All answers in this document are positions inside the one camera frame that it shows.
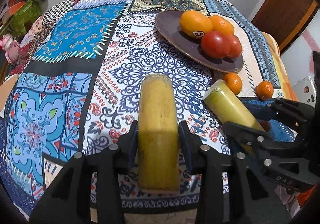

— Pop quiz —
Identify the dark red tomato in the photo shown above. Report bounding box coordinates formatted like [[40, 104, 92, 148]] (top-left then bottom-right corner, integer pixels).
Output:
[[200, 31, 231, 59]]

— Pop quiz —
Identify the brown wooden wardrobe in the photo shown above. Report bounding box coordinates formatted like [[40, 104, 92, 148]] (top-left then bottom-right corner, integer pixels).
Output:
[[252, 0, 319, 54]]

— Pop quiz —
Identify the green cardboard box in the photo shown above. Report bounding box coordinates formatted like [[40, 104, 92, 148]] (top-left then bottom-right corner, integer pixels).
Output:
[[9, 0, 42, 41]]

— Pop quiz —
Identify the large orange with sticker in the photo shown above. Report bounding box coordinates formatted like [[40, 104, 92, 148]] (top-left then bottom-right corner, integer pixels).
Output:
[[179, 10, 213, 38]]

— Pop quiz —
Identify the dark red jujube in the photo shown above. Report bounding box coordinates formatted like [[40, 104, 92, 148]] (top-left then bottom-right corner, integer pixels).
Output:
[[259, 121, 271, 132]]

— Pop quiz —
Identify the small mandarin orange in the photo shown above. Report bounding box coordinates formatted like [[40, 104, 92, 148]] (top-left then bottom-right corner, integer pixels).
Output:
[[255, 81, 274, 101], [223, 73, 242, 95]]

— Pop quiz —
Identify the pink rabbit toy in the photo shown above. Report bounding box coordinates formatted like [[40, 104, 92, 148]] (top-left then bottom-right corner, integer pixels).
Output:
[[1, 34, 20, 65]]

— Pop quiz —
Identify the blue patchwork patterned cloth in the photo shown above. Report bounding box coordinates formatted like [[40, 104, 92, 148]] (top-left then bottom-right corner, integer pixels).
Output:
[[1, 0, 284, 218]]

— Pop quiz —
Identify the yellow sugarcane piece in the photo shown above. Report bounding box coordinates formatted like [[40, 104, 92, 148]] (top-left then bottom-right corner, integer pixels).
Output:
[[138, 74, 180, 194], [202, 80, 265, 132]]

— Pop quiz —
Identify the white sliding wardrobe door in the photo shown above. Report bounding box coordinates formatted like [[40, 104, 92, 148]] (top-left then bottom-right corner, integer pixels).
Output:
[[281, 10, 320, 87]]

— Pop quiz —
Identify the dark purple round plate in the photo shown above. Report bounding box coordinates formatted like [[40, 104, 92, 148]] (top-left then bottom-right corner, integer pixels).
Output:
[[155, 10, 244, 73]]

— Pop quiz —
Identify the orange yellow blanket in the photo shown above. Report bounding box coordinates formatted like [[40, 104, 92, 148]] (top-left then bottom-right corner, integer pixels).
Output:
[[262, 32, 298, 101]]

